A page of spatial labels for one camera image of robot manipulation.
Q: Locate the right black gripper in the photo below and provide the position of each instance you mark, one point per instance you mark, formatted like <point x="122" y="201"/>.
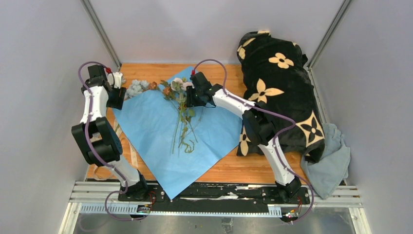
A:
<point x="191" y="101"/>

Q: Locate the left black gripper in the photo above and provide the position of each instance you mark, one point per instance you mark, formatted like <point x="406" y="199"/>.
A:
<point x="118" y="103"/>

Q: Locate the fake flower bunch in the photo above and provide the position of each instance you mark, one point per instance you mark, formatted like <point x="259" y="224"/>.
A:
<point x="174" y="92"/>

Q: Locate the blue wrapping paper sheet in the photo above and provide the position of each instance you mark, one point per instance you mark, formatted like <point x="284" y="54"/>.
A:
<point x="151" y="125"/>

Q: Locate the cream printed ribbon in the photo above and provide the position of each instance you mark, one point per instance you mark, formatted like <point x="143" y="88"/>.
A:
<point x="129" y="152"/>

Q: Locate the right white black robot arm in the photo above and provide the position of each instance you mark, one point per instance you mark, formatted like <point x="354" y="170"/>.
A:
<point x="260" y="127"/>

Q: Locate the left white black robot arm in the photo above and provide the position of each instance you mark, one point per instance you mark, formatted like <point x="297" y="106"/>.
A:
<point x="94" y="135"/>

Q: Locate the black floral plush blanket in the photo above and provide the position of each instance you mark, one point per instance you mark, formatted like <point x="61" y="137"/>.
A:
<point x="273" y="72"/>

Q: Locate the grey blue cloth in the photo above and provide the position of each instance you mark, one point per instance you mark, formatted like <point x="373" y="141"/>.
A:
<point x="326" y="175"/>

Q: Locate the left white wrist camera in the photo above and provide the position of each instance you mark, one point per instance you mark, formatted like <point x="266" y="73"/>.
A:
<point x="116" y="79"/>

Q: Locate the left aluminium corner post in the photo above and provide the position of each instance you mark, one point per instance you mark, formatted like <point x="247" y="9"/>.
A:
<point x="90" y="11"/>

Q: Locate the aluminium corner post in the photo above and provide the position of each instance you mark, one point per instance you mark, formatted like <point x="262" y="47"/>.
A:
<point x="90" y="11"/>
<point x="340" y="14"/>

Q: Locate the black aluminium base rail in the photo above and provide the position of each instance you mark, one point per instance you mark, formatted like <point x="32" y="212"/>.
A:
<point x="204" y="200"/>

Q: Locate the right aluminium corner post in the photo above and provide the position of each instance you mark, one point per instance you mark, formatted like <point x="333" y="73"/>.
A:
<point x="340" y="14"/>

